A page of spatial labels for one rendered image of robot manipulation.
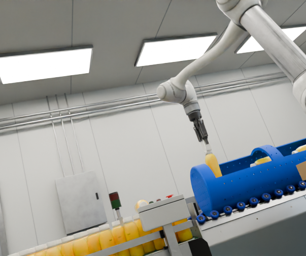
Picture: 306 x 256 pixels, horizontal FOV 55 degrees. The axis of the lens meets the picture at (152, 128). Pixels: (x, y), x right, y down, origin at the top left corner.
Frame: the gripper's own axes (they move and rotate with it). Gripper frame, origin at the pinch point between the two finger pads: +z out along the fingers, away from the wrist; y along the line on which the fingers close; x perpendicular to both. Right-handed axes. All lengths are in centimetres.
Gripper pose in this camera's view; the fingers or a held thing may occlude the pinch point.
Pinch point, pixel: (206, 146)
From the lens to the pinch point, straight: 166.4
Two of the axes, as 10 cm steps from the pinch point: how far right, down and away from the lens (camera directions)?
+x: -9.5, 2.5, -2.0
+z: 3.0, 9.1, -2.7
